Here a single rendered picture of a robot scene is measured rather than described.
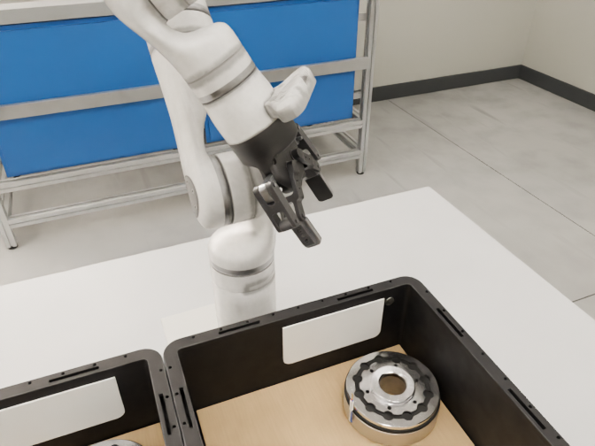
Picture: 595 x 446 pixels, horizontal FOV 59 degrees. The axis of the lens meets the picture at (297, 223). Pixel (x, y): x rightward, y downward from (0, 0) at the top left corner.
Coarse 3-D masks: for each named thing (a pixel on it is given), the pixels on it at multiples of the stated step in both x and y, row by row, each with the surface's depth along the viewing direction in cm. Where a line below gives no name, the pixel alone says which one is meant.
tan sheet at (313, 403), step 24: (288, 384) 61; (312, 384) 61; (336, 384) 61; (216, 408) 58; (240, 408) 58; (264, 408) 58; (288, 408) 58; (312, 408) 58; (336, 408) 58; (216, 432) 56; (240, 432) 56; (264, 432) 56; (288, 432) 56; (312, 432) 56; (336, 432) 56; (432, 432) 56; (456, 432) 56
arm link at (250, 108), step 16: (256, 80) 54; (288, 80) 56; (304, 80) 54; (224, 96) 53; (240, 96) 53; (256, 96) 53; (272, 96) 54; (288, 96) 51; (304, 96) 52; (208, 112) 55; (224, 112) 53; (240, 112) 53; (256, 112) 54; (272, 112) 54; (288, 112) 51; (224, 128) 55; (240, 128) 54; (256, 128) 54
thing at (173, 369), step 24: (360, 288) 60; (384, 288) 60; (288, 312) 57; (312, 312) 57; (432, 312) 57; (192, 336) 54; (216, 336) 54; (456, 336) 54; (168, 360) 51; (480, 360) 51; (504, 384) 49; (192, 408) 47; (528, 408) 47; (192, 432) 45; (552, 432) 45
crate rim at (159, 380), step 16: (128, 352) 52; (144, 352) 52; (80, 368) 50; (96, 368) 51; (112, 368) 50; (160, 368) 50; (16, 384) 49; (32, 384) 49; (48, 384) 49; (64, 384) 49; (160, 384) 49; (0, 400) 47; (160, 400) 49; (160, 416) 46; (176, 416) 46; (176, 432) 45
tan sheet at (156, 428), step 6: (150, 426) 56; (156, 426) 56; (132, 432) 56; (138, 432) 56; (144, 432) 56; (150, 432) 56; (156, 432) 56; (114, 438) 55; (120, 438) 55; (126, 438) 55; (132, 438) 55; (138, 438) 55; (144, 438) 55; (150, 438) 55; (156, 438) 55; (162, 438) 55; (144, 444) 55; (150, 444) 55; (156, 444) 55; (162, 444) 55
